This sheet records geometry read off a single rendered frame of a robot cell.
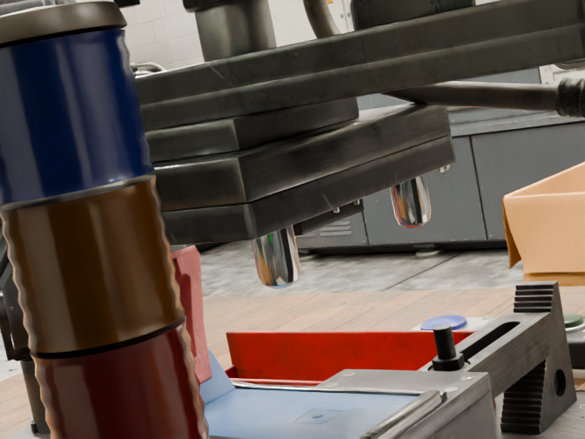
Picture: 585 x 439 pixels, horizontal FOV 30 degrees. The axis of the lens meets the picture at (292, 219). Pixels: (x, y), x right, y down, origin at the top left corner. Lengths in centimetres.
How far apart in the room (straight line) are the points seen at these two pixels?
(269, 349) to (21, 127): 70
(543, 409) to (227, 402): 23
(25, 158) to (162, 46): 978
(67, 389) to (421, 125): 36
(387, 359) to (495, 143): 485
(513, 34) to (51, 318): 23
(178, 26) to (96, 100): 959
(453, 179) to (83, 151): 562
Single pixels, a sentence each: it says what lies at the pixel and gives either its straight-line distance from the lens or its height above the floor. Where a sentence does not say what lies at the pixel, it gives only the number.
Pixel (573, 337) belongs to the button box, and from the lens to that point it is 87.
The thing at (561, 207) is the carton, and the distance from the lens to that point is 290.
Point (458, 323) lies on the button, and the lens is 94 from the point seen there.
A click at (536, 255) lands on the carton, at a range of 297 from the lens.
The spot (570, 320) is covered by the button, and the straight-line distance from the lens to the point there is 89.
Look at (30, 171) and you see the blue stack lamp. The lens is 25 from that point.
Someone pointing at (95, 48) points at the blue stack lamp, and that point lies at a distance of 25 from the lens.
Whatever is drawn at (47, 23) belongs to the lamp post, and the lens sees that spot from 24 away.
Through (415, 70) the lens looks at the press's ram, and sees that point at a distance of 44.
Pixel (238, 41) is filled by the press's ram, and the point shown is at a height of 119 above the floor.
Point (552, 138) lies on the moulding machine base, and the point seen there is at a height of 58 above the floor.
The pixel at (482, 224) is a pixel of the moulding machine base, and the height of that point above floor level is 17.
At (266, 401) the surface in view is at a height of 99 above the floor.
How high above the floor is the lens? 117
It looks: 8 degrees down
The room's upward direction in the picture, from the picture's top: 11 degrees counter-clockwise
